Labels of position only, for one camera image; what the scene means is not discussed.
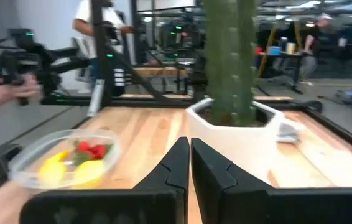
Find blue box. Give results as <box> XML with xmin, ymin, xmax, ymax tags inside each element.
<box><xmin>267</xmin><ymin>45</ymin><xmax>282</xmax><ymax>57</ymax></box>

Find white hexagonal planter pot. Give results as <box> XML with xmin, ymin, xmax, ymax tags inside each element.
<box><xmin>185</xmin><ymin>98</ymin><xmax>286</xmax><ymax>189</ymax></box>

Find red strawberry green leaves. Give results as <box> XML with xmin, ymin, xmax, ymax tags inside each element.
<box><xmin>76</xmin><ymin>141</ymin><xmax>93</xmax><ymax>155</ymax></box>
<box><xmin>88</xmin><ymin>144</ymin><xmax>109</xmax><ymax>161</ymax></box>

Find black upright rig column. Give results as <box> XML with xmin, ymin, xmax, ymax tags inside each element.
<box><xmin>90</xmin><ymin>0</ymin><xmax>114</xmax><ymax>107</ymax></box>

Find orange yellow fruit wedge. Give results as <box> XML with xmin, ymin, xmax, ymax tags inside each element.
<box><xmin>50</xmin><ymin>150</ymin><xmax>72</xmax><ymax>162</ymax></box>

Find silver aluminium extrusion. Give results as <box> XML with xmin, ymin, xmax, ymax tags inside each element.
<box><xmin>86</xmin><ymin>78</ymin><xmax>106</xmax><ymax>118</ymax></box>

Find black office desk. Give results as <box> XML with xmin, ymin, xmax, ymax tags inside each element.
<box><xmin>256</xmin><ymin>51</ymin><xmax>308</xmax><ymax>95</ymax></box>

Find grey crumpled cloth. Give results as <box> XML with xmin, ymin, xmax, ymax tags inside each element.
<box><xmin>276</xmin><ymin>121</ymin><xmax>302</xmax><ymax>144</ymax></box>

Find black table clamp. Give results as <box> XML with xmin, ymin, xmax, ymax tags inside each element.
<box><xmin>297</xmin><ymin>100</ymin><xmax>324</xmax><ymax>114</ymax></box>

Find wooden table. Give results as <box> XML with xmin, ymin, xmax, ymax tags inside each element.
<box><xmin>119</xmin><ymin>66</ymin><xmax>193</xmax><ymax>78</ymax></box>

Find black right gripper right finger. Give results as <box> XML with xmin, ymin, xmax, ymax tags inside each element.
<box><xmin>190</xmin><ymin>137</ymin><xmax>352</xmax><ymax>224</ymax></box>

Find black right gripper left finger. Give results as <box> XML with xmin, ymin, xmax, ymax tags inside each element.
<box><xmin>19</xmin><ymin>136</ymin><xmax>191</xmax><ymax>224</ymax></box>

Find yellow ladder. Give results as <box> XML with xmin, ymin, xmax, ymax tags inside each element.
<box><xmin>256</xmin><ymin>21</ymin><xmax>303</xmax><ymax>79</ymax></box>

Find person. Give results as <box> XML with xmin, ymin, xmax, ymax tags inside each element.
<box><xmin>299</xmin><ymin>14</ymin><xmax>336</xmax><ymax>87</ymax></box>
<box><xmin>72</xmin><ymin>0</ymin><xmax>136</xmax><ymax>91</ymax></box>

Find yellow lemon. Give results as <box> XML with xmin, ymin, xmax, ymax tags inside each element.
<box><xmin>72</xmin><ymin>159</ymin><xmax>106</xmax><ymax>189</ymax></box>
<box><xmin>37</xmin><ymin>160</ymin><xmax>68</xmax><ymax>187</ymax></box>

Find person's hand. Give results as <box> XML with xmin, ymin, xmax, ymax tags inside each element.
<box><xmin>0</xmin><ymin>73</ymin><xmax>44</xmax><ymax>101</ymax></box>

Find clear plastic tupperware container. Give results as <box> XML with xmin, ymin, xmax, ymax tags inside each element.
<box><xmin>7</xmin><ymin>129</ymin><xmax>123</xmax><ymax>190</ymax></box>

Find green cactus plant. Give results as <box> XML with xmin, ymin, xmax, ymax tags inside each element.
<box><xmin>203</xmin><ymin>0</ymin><xmax>257</xmax><ymax>127</ymax></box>

